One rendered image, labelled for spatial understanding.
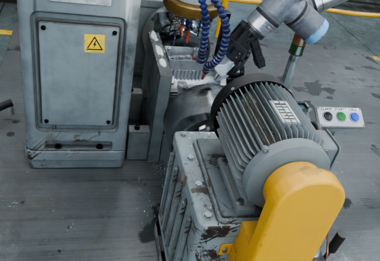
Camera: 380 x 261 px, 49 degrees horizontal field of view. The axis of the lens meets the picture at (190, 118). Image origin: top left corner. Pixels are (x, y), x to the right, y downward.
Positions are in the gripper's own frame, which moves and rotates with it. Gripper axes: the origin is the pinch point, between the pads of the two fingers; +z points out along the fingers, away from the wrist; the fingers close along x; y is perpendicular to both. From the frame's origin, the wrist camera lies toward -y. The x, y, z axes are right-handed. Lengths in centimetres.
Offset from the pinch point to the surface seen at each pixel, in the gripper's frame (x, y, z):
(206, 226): 66, 22, 5
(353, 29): -330, -308, -53
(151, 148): 9.1, 6.9, 30.4
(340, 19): -360, -305, -51
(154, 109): 8.9, 15.4, 17.1
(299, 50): -33, -41, -20
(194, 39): -26.6, 3.1, 0.5
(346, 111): 15.0, -36.3, -19.4
